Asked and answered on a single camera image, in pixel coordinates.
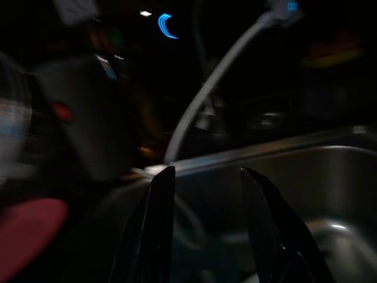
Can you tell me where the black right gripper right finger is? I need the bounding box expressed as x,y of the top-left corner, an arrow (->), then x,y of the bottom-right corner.
240,166 -> 337,283

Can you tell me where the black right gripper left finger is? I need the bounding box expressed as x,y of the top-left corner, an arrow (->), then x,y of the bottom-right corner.
108,166 -> 177,283

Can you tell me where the stainless steel sink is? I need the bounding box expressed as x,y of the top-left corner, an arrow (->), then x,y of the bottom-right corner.
97,126 -> 377,283

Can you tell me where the round metal counter cap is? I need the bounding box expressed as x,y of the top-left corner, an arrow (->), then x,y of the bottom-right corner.
246,110 -> 287,131

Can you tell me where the pink plate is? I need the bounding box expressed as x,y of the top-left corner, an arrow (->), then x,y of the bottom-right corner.
0,197 -> 70,283

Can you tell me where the grey water dispenser with tap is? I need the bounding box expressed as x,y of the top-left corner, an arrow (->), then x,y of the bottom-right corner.
34,54 -> 135,181

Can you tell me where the yellow and pink sponge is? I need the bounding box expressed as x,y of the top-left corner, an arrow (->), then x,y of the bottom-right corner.
302,31 -> 363,69

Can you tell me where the white faucet head attachment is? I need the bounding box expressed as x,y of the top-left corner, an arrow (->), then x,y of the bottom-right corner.
264,0 -> 305,28

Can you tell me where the thin white hose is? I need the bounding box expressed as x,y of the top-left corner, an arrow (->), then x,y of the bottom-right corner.
173,190 -> 209,247

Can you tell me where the thick white hose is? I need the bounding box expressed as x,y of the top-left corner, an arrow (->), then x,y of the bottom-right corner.
163,11 -> 273,163

